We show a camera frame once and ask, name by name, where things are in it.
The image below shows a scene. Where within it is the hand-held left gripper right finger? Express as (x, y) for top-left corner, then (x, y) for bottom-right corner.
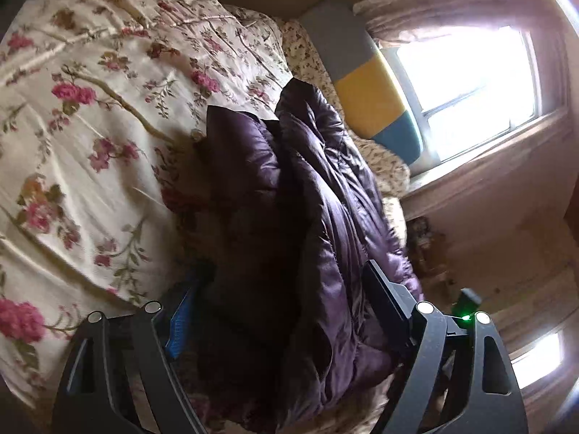
(362, 260), (530, 434)

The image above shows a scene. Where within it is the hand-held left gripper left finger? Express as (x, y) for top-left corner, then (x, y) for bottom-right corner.
(52, 271), (215, 434)

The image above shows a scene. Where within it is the purple quilted puffer jacket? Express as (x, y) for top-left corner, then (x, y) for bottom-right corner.
(174, 77), (423, 434)

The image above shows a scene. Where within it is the cluttered wooden bedside table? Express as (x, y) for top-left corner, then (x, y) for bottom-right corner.
(407, 214), (457, 290)

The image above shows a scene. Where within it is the cream rose print quilt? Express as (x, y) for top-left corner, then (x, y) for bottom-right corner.
(0, 0), (295, 421)

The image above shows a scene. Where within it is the grey yellow blue striped pillow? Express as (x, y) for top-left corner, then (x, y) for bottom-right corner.
(301, 0), (423, 166)

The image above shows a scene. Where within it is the window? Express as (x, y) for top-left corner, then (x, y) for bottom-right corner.
(382, 25), (550, 163)

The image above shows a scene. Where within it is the short pink floral curtain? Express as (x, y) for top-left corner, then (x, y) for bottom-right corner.
(353, 0), (525, 48)

